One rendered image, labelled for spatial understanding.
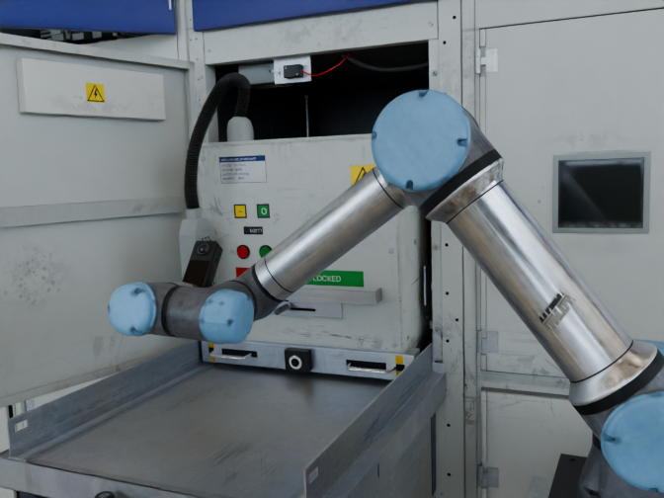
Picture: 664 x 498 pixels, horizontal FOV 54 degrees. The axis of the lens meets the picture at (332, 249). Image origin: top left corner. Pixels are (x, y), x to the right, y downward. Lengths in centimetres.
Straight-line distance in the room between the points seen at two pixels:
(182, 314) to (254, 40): 91
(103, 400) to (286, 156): 63
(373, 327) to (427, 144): 75
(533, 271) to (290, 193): 79
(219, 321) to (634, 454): 53
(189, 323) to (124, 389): 55
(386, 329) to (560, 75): 63
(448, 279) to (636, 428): 79
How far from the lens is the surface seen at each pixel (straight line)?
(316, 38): 159
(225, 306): 90
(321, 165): 141
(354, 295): 138
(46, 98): 151
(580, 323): 78
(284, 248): 99
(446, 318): 150
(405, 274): 141
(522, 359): 148
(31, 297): 151
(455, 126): 74
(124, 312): 95
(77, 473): 117
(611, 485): 97
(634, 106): 141
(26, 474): 126
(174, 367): 157
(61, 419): 133
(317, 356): 149
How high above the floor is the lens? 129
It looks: 7 degrees down
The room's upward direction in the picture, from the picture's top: 2 degrees counter-clockwise
